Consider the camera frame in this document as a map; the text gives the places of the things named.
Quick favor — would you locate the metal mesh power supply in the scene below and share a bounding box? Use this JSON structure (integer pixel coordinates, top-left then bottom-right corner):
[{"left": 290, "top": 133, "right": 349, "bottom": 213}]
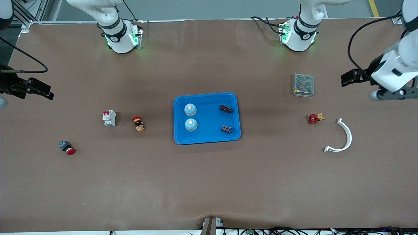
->
[{"left": 293, "top": 73, "right": 315, "bottom": 98}]

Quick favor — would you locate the red mushroom push button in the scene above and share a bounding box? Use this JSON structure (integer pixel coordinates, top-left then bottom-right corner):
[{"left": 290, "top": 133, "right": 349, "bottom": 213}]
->
[{"left": 58, "top": 140, "right": 76, "bottom": 155}]

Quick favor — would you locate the blue plastic tray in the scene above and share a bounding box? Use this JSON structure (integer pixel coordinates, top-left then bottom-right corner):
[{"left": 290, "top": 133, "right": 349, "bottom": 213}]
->
[{"left": 173, "top": 92, "right": 242, "bottom": 145}]

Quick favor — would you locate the brown table cover sheet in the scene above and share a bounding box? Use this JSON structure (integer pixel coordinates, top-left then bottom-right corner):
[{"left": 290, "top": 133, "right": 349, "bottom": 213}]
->
[{"left": 0, "top": 19, "right": 418, "bottom": 233}]

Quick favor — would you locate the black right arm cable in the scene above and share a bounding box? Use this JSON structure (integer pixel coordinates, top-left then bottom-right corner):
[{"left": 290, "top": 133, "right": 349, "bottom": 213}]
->
[{"left": 0, "top": 37, "right": 49, "bottom": 73}]

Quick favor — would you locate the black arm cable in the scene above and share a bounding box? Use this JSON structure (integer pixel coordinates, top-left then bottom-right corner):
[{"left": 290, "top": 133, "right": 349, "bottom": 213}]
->
[
  {"left": 0, "top": 37, "right": 49, "bottom": 73},
  {"left": 347, "top": 10, "right": 405, "bottom": 74}
]

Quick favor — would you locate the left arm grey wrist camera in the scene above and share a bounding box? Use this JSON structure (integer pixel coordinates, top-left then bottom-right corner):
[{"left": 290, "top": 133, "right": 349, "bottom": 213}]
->
[{"left": 370, "top": 86, "right": 418, "bottom": 101}]

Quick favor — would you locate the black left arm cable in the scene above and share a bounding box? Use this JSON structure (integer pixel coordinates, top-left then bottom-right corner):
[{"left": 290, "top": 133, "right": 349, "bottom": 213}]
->
[{"left": 347, "top": 10, "right": 405, "bottom": 74}]

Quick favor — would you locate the red valve handle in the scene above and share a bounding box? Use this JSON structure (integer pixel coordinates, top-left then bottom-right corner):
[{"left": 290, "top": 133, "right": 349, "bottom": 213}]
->
[{"left": 307, "top": 113, "right": 325, "bottom": 124}]

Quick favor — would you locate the white curved plastic bracket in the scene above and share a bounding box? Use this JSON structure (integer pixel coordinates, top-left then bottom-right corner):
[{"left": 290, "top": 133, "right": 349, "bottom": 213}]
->
[{"left": 324, "top": 118, "right": 353, "bottom": 153}]

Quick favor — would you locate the white circuit breaker red switch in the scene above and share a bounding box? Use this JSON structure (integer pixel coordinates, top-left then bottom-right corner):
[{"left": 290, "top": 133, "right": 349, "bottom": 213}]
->
[{"left": 102, "top": 110, "right": 117, "bottom": 127}]

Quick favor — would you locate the black left base cable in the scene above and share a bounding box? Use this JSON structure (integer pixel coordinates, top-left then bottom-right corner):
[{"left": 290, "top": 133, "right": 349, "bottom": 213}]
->
[{"left": 250, "top": 16, "right": 285, "bottom": 36}]

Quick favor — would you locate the black base cable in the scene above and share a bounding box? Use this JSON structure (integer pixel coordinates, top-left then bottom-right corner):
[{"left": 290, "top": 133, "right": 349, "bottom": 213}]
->
[
  {"left": 122, "top": 0, "right": 144, "bottom": 23},
  {"left": 250, "top": 16, "right": 285, "bottom": 36}
]

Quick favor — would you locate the black right base cable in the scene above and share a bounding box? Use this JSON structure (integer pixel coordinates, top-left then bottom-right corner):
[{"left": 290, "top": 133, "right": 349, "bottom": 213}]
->
[{"left": 122, "top": 0, "right": 144, "bottom": 23}]

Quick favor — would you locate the black cable bundle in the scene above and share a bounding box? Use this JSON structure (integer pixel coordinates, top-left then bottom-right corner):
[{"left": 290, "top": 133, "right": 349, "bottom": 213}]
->
[{"left": 222, "top": 226, "right": 407, "bottom": 235}]

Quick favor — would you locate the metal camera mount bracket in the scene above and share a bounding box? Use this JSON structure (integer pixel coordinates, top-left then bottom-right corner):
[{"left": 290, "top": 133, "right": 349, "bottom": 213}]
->
[{"left": 200, "top": 216, "right": 225, "bottom": 235}]

